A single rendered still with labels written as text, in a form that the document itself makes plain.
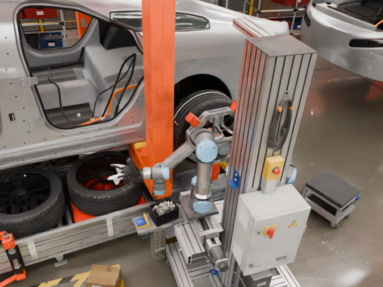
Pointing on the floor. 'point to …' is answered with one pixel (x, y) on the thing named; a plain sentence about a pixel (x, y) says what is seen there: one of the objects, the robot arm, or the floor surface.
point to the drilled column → (158, 244)
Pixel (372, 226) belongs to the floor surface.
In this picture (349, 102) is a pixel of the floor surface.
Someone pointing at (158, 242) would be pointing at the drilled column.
